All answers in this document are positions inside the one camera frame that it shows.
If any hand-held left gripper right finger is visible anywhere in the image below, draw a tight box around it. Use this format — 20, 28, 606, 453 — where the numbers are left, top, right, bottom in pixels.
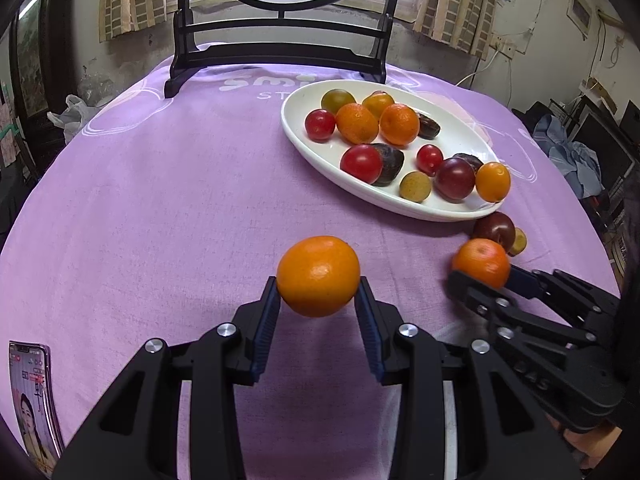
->
354, 276, 583, 480

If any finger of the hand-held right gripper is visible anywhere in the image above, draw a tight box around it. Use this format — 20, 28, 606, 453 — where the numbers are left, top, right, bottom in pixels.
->
509, 266, 623, 338
446, 269, 599, 357

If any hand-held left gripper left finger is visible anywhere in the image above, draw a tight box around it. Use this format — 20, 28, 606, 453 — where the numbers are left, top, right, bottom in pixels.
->
52, 275, 282, 480

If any smooth orange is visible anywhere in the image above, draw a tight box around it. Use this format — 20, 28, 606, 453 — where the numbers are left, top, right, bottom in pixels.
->
276, 235, 361, 318

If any orange tomato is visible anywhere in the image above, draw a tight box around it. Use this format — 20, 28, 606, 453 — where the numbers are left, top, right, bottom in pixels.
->
475, 161, 512, 203

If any white oval plate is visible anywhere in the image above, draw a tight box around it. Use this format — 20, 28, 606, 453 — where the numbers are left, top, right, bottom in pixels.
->
280, 79, 512, 222

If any yellow-green tomato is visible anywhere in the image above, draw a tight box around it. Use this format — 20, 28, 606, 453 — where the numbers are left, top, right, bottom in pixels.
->
320, 88, 357, 113

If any person's right hand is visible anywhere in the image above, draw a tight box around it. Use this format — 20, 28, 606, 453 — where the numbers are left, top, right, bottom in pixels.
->
562, 422, 628, 471

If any dark purple tomato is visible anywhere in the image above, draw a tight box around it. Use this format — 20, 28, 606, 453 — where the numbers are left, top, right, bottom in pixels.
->
472, 211, 517, 253

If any blue clothes pile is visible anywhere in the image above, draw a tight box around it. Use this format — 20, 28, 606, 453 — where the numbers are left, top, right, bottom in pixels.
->
532, 114, 603, 200

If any large dark water chestnut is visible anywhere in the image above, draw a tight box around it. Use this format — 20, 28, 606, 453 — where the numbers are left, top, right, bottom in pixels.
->
370, 142, 406, 187

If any purple tablecloth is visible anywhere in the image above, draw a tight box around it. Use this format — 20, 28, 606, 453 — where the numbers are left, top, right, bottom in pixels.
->
0, 50, 623, 480

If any small dark water chestnut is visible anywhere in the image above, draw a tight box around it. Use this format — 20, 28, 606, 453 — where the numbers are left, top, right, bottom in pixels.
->
416, 113, 442, 140

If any cardboard box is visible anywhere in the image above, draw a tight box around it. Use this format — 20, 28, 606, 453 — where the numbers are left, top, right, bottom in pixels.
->
580, 77, 618, 113

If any yellow-orange tomato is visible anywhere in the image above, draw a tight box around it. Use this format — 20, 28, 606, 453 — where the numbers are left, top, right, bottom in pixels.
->
361, 91, 396, 118

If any smartphone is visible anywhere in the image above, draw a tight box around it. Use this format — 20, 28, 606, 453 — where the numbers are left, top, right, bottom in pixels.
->
7, 341, 66, 478

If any beige checked curtain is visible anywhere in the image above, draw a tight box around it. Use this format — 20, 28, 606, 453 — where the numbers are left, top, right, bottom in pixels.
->
100, 0, 168, 43
412, 0, 501, 58

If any black decorative screen stand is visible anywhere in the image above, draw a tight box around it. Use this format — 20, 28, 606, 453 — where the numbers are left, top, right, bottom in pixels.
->
163, 0, 407, 100

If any white plastic bag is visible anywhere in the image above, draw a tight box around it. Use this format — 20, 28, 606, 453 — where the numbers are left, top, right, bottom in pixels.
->
47, 94, 101, 145

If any dark wooden cabinet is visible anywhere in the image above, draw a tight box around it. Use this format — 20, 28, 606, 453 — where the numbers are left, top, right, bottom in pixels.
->
10, 0, 76, 181

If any white cable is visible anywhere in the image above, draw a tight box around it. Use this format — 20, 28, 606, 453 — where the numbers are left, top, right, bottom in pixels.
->
455, 50, 501, 88

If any wall vent frame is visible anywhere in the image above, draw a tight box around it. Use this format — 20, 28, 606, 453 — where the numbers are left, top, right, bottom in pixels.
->
569, 0, 593, 38

